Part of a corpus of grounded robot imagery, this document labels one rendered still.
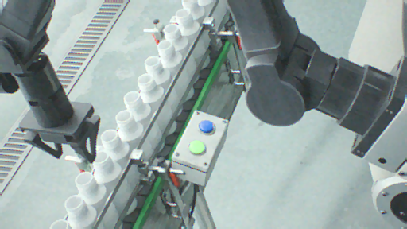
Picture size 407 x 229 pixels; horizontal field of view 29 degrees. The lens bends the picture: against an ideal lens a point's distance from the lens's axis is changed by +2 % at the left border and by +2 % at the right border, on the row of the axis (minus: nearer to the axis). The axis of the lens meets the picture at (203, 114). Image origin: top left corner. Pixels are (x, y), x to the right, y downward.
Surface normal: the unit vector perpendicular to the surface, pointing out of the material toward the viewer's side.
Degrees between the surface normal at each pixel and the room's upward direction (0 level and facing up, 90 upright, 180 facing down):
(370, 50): 0
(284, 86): 85
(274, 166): 0
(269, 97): 85
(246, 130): 0
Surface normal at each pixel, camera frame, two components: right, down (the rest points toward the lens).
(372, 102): -0.07, 0.10
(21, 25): -0.27, 0.67
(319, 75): 0.28, -0.64
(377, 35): -0.24, -0.70
